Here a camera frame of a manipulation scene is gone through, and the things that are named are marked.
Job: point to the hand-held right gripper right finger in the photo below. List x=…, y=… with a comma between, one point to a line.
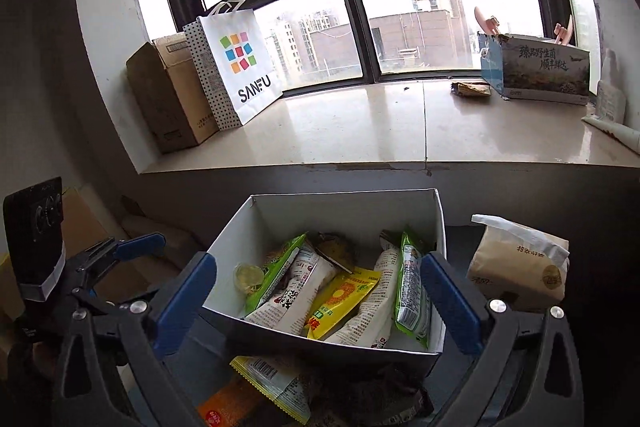
x=450, y=307

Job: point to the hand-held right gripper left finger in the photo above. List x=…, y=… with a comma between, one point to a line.
x=185, y=302

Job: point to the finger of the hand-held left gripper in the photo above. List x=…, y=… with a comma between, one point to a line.
x=142, y=244
x=107, y=302

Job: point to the green edged white snack packet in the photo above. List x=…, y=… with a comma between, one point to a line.
x=412, y=297

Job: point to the clear jelly cup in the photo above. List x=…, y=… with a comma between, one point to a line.
x=248, y=278

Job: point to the white grain snack packet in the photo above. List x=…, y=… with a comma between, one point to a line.
x=372, y=307

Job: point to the green cat print snack packet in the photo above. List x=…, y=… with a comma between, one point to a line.
x=275, y=269

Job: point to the yellow snack packet green label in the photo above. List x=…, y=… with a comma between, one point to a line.
x=342, y=299

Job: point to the white and brown snack packet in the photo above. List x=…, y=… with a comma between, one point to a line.
x=300, y=302

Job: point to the orange clear snack packet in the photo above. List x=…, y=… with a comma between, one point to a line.
x=222, y=412

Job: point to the yellow noodle snack packet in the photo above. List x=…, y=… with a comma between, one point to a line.
x=272, y=379

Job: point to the dark brown snack packet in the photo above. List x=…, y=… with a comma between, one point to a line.
x=370, y=399

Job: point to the white cardboard box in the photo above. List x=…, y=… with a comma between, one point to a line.
x=325, y=212

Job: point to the beige tissue pack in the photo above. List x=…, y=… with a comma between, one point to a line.
x=515, y=267

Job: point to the brown cardboard box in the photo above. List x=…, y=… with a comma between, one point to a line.
x=165, y=102

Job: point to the polka dot paper bag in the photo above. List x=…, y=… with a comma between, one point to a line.
x=210, y=82

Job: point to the white paper shopping bag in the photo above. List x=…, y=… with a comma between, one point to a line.
x=245, y=72

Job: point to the stone window sill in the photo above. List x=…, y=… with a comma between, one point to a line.
x=350, y=127

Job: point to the small brown wrapper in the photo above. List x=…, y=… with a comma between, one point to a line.
x=470, y=90

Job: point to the white tube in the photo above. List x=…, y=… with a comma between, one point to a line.
x=612, y=132

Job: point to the printed blue carton box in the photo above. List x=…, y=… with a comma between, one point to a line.
x=540, y=72

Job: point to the pink plastic toy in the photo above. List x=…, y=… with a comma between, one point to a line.
x=562, y=32
x=487, y=23

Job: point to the black camera on clamp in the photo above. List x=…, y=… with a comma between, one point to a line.
x=80, y=222

